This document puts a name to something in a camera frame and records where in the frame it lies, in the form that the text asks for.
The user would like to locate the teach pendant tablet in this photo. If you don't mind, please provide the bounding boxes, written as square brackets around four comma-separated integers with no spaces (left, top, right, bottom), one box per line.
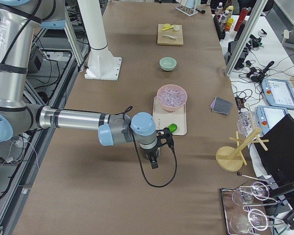
[261,78,294,110]
[256,105,288,135]

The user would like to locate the grey folded cloth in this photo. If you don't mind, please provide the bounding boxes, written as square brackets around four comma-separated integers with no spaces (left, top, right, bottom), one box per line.
[210,97,233,116]

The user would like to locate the mint green bowl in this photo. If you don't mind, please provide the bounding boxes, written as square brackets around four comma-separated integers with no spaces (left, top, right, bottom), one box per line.
[159,57,177,71]

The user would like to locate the white plastic spoon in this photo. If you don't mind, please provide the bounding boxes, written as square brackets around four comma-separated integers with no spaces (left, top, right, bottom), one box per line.
[162,34,179,40]

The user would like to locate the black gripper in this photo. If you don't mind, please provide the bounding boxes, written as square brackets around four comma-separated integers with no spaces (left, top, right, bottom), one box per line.
[142,147,160,169]

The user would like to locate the white pillar stand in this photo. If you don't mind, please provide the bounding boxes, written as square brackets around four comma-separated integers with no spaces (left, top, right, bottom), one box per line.
[78,0,122,81]

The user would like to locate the wooden mug tree stand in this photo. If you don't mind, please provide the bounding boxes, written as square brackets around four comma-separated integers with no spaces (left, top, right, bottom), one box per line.
[215,114,270,172]

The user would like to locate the pastel cup rack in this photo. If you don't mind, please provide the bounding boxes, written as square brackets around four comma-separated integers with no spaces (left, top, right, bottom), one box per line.
[176,0,205,16]

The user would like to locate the wooden cutting board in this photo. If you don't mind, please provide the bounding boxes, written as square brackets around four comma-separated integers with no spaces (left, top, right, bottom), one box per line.
[157,24,184,46]

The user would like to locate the black monitor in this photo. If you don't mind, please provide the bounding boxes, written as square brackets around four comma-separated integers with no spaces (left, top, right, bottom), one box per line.
[255,114,294,196]

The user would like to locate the pink bowl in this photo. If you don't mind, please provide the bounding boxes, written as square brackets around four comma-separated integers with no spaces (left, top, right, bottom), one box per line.
[157,84,188,112]

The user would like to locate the green lime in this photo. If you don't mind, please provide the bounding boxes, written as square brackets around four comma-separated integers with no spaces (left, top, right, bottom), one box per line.
[168,123,177,133]

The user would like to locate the wine glass rack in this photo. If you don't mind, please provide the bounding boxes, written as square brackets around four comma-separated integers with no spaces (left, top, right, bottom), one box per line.
[220,181,284,235]

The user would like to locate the aluminium frame post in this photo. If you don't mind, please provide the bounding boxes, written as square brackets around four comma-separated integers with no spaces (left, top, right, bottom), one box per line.
[224,0,268,77]

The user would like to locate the pile of clear ice cubes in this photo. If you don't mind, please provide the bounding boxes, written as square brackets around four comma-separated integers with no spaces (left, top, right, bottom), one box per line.
[157,87,187,107]

